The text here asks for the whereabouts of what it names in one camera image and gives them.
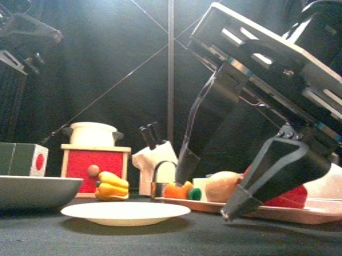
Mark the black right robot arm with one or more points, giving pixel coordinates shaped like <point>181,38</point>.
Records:
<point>323,33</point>

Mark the small white round plate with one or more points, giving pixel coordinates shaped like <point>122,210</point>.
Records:
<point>125,213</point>

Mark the red toy tomato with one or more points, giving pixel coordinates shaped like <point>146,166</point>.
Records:
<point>292,199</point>

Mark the white round bowl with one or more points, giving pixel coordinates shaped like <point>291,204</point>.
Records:
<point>329,183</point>

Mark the pink rectangular tray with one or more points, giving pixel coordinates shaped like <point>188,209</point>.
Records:
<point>303,213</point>

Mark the tan toy potato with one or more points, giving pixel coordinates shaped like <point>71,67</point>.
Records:
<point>221,186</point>

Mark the white toy knife block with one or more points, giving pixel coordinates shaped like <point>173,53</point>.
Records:
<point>152,163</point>

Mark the orange toy carrot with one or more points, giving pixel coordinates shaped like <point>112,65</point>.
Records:
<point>176,191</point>

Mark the small metal toy faucet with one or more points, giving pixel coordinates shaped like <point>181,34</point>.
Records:
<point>157,190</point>

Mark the white toy pot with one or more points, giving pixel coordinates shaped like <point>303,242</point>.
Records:
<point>94,135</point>

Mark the yellow toy bell pepper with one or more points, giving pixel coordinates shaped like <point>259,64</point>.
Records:
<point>112,188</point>

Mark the wooden red toy stove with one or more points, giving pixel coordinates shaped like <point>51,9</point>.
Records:
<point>81,163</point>

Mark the green white box red dot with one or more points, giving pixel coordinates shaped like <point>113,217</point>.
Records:
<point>22,159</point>

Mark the white rectangular toy sink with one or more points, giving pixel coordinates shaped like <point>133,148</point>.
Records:
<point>35,193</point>

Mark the vertical metal frame pole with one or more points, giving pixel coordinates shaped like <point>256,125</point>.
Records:
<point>170,83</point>

